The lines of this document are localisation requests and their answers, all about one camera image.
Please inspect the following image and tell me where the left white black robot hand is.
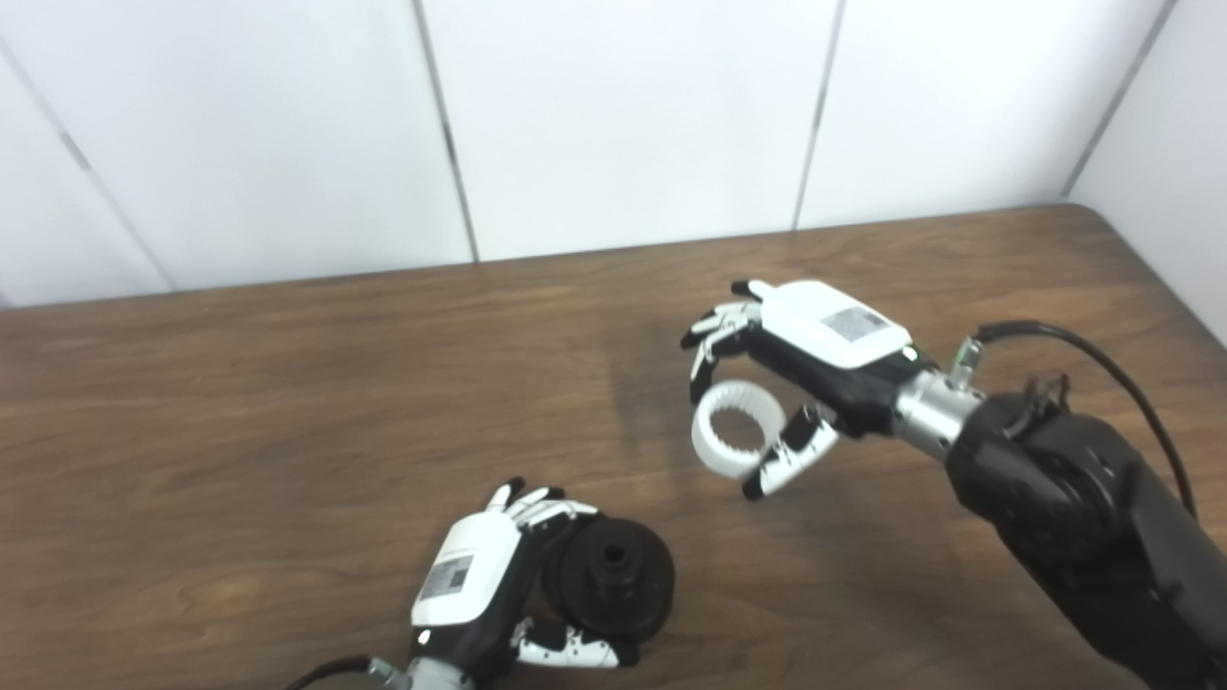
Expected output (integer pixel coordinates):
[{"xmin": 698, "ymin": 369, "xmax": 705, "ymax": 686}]
[{"xmin": 410, "ymin": 477, "xmax": 638, "ymax": 672}]

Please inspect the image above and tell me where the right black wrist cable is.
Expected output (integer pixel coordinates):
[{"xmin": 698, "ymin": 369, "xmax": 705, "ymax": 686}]
[{"xmin": 949, "ymin": 321, "xmax": 1199, "ymax": 520}]

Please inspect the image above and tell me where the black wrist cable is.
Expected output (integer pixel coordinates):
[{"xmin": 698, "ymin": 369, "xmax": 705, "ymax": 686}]
[
  {"xmin": 949, "ymin": 321, "xmax": 1199, "ymax": 520},
  {"xmin": 283, "ymin": 655, "xmax": 415, "ymax": 690}
]

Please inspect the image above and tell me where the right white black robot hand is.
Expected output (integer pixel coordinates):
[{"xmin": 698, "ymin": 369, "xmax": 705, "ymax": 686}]
[{"xmin": 681, "ymin": 279, "xmax": 923, "ymax": 501}]

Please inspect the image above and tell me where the round black stepped part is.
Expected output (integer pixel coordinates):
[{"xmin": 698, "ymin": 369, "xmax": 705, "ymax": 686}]
[{"xmin": 542, "ymin": 516, "xmax": 676, "ymax": 643}]

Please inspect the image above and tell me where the white toothed ring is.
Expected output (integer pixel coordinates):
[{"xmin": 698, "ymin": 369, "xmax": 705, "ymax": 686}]
[{"xmin": 690, "ymin": 379, "xmax": 789, "ymax": 481}]

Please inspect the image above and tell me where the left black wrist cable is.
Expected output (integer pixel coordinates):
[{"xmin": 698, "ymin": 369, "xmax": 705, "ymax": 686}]
[{"xmin": 283, "ymin": 655, "xmax": 415, "ymax": 690}]

